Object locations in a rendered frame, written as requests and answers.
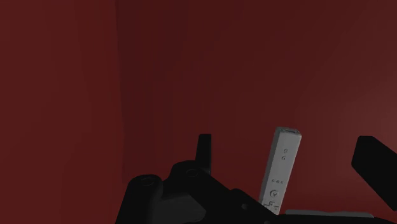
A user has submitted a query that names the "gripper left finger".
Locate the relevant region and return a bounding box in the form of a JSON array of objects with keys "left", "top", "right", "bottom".
[{"left": 115, "top": 133, "right": 249, "bottom": 224}]

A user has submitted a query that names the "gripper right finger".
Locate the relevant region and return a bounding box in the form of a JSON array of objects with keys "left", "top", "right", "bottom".
[{"left": 351, "top": 135, "right": 397, "bottom": 212}]

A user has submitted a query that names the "white remote control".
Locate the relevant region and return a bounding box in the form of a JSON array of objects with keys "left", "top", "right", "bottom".
[{"left": 258, "top": 126, "right": 303, "bottom": 216}]

